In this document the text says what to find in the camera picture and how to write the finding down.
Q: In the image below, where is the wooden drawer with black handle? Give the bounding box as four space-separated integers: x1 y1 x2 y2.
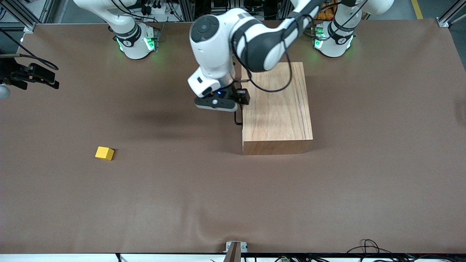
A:
234 75 244 144

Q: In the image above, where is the yellow wooden block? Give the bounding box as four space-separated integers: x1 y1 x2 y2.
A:
95 146 115 161

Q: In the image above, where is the grey arm base connector box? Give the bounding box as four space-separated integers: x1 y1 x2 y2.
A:
311 26 324 48
152 25 163 52

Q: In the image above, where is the light wooden cabinet box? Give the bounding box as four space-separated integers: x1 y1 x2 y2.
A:
241 62 313 156

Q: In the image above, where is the aluminium extrusion column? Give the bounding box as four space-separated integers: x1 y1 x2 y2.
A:
180 0 196 22
277 0 292 20

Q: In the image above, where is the power strip with black plugs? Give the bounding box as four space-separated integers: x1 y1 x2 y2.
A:
139 0 172 16

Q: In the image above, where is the brown table cover sheet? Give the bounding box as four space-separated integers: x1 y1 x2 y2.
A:
0 18 466 254

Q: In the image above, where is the orange packet pile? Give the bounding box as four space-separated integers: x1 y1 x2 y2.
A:
316 7 336 21

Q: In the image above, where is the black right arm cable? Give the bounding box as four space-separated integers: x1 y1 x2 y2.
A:
0 29 59 70

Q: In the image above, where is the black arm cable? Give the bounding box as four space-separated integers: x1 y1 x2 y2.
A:
0 29 59 70
231 0 364 94

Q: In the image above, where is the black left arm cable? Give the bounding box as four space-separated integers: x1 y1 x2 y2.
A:
231 0 364 94

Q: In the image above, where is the aluminium frame post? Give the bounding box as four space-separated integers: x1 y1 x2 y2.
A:
0 0 37 34
436 0 466 28

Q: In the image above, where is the metal table edge bracket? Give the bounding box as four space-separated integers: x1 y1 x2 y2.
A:
225 241 248 262

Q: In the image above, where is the black cable tangle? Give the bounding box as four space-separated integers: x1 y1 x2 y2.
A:
346 239 393 256

